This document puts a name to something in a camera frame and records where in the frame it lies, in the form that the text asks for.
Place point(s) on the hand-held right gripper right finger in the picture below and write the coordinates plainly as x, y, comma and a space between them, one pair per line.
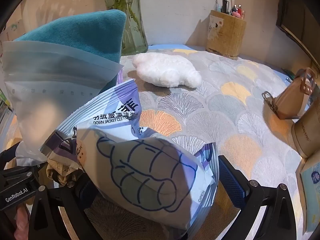
230, 177

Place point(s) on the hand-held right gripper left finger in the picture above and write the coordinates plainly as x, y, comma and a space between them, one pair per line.
85, 190

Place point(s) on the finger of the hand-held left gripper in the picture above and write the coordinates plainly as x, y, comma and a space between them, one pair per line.
10, 153

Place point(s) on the thumb print white packet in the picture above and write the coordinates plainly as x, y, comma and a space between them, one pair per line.
150, 170

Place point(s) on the pile of blue clothes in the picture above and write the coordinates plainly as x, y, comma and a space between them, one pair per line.
50, 85

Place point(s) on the purple white wipes packet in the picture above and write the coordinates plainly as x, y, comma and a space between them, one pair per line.
112, 105

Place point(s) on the teal cloth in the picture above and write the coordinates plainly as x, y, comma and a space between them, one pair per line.
87, 30

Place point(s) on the brown patterned packet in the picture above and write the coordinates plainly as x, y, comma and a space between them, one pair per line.
60, 172

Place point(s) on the fan pattern tablecloth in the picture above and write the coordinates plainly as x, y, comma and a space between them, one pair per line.
225, 105

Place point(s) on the light blue printed box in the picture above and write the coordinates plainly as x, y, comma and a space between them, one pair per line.
311, 187

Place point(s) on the beige cylinder container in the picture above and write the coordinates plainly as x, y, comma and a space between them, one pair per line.
308, 132

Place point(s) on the beige small bag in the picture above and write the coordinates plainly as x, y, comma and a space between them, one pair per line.
290, 100

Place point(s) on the teal small object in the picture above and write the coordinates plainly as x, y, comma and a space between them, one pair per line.
288, 73

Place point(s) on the white fluffy plush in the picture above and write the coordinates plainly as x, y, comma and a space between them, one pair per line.
165, 70

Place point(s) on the wooden pen holder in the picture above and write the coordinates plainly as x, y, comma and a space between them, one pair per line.
225, 37

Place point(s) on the blue table mat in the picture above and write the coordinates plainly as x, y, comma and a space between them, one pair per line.
162, 47

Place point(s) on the bunch of pens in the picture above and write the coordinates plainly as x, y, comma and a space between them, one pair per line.
227, 5

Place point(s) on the dark wooden furniture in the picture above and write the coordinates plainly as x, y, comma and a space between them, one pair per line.
300, 12

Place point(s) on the glass vase with green stems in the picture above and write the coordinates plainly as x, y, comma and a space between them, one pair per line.
132, 12

